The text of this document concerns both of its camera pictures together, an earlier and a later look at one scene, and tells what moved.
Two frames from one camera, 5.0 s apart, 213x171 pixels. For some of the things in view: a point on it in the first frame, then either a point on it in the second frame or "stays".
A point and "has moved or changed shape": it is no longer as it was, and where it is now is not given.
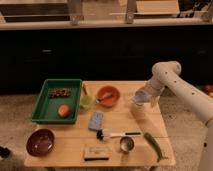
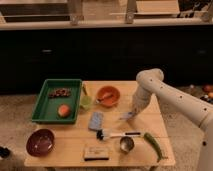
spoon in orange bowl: (106, 96) stays
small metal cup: (127, 143) stays
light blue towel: (140, 97) has moved or changed shape
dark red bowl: (41, 142) stays
